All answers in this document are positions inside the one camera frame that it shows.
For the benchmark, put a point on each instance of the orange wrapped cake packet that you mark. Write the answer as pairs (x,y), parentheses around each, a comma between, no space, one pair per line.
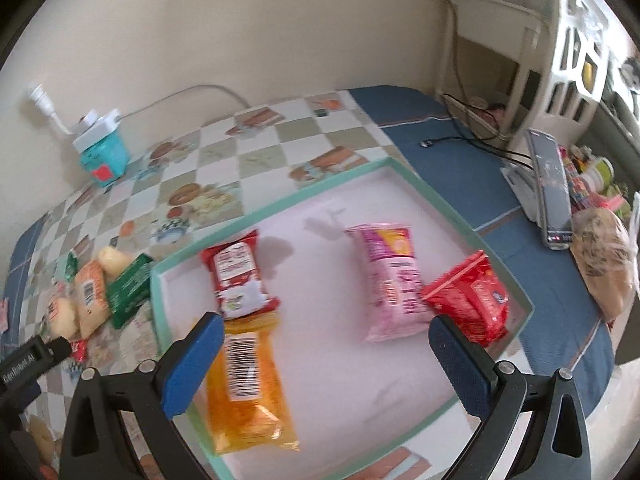
(91,300)

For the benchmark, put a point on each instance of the clear round bun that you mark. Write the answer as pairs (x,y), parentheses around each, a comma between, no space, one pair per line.
(113,262)

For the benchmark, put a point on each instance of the white green lidded jar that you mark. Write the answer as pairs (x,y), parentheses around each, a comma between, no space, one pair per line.
(598,175)

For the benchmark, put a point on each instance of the dark green snack packet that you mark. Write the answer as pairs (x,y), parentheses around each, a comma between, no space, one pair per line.
(130,290)

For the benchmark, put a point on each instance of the small red candy packet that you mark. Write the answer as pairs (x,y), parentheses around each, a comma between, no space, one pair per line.
(79,353)

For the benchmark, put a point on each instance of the smartphone on stand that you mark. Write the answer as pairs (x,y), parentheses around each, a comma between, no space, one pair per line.
(554,210)

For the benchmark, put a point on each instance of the checkered picture tablecloth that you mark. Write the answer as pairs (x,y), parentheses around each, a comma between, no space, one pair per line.
(186,187)

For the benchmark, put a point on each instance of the brown paper bag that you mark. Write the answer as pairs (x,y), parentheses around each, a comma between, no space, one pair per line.
(606,258)

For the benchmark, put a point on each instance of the orange snack packet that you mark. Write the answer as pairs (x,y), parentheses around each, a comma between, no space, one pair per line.
(246,403)

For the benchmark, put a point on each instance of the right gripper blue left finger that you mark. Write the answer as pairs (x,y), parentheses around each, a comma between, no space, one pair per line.
(95,442)

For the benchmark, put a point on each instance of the white power adapter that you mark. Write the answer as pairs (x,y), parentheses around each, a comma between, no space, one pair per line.
(92,128)

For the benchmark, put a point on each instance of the light green white snack packet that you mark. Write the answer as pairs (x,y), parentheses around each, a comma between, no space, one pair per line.
(69,266)

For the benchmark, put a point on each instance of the clear wrapped yellow bun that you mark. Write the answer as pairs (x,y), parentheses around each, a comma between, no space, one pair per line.
(62,318)

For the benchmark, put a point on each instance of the red white snack packet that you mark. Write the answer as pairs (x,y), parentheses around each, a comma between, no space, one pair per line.
(239,288)

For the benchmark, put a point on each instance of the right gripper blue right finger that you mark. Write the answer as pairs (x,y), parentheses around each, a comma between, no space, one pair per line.
(555,444)

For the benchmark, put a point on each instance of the pink snack packet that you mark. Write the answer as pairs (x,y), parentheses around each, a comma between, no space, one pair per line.
(394,281)

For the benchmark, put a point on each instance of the white phone stand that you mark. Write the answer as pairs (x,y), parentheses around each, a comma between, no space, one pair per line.
(522,183)

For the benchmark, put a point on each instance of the white plastic shelf unit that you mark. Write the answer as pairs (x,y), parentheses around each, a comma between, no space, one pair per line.
(513,65)

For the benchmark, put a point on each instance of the teal toy box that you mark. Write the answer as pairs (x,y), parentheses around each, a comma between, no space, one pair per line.
(106,161)

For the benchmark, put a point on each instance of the red foil snack packet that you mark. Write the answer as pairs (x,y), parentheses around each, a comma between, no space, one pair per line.
(472,295)

